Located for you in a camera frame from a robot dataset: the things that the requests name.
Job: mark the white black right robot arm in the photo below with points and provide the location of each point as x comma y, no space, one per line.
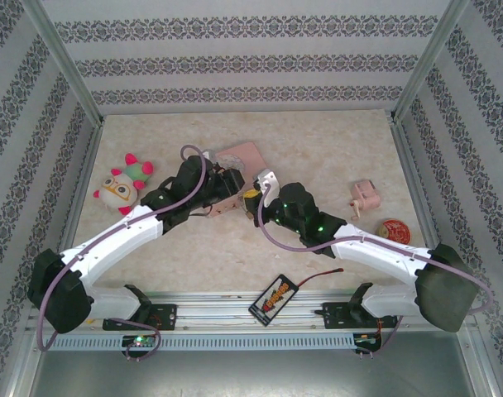
379,252

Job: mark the yellow-headed key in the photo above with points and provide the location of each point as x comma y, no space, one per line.
251,193

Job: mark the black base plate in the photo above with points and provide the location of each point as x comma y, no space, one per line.
164,316
334,316

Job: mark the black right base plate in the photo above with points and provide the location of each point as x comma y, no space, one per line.
334,316

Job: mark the aluminium mounting rail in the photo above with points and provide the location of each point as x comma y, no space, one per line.
218,310

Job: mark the pink illustrated tin box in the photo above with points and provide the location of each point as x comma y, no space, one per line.
247,155

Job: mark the red round tin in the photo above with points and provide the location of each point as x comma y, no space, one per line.
394,231

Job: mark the circuit board with green light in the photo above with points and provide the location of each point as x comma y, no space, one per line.
137,342

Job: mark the aluminium side rail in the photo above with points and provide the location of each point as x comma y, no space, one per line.
87,165
404,149

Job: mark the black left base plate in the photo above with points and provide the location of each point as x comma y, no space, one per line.
164,316

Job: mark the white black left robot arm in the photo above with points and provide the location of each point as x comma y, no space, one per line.
123,231

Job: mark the small circuit board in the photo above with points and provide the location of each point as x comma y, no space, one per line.
365,340

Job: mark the owl plush toy with glasses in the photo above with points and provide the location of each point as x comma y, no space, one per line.
117,192

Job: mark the pink hand-crank sharpener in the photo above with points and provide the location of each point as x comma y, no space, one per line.
367,194

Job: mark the aluminium frame post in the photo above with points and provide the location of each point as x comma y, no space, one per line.
67,62
427,62

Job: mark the red black battery lead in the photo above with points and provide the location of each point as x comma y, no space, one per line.
317,275

